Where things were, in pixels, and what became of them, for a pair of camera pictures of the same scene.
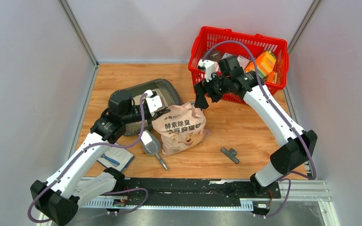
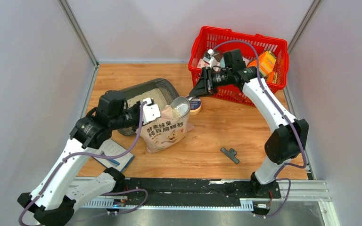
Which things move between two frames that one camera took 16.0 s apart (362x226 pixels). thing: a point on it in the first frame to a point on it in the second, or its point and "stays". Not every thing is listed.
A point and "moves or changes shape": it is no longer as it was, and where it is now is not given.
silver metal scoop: (150, 144) to (180, 106)
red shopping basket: (231, 63) stays
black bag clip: (230, 154) stays
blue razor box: (119, 158) stays
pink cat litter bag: (182, 128) moves or changes shape
